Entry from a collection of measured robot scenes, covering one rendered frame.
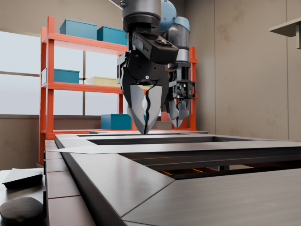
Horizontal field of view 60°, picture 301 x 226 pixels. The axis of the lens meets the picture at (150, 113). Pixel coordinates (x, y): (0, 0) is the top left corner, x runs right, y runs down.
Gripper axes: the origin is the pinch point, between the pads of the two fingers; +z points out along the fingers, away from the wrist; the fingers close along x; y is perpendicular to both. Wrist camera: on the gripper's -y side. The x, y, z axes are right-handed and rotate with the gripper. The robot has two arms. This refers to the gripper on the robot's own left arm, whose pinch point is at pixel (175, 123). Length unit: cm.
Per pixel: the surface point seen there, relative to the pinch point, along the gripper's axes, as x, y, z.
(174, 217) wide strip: -34, 64, 6
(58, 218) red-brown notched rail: -40, 52, 9
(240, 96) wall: 217, -215, -37
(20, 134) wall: -71, -304, 17
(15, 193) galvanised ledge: -51, -19, 23
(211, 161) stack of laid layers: -5.5, 28.5, 8.5
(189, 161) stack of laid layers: -11.1, 27.8, 8.2
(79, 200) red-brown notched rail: -38, 47, 9
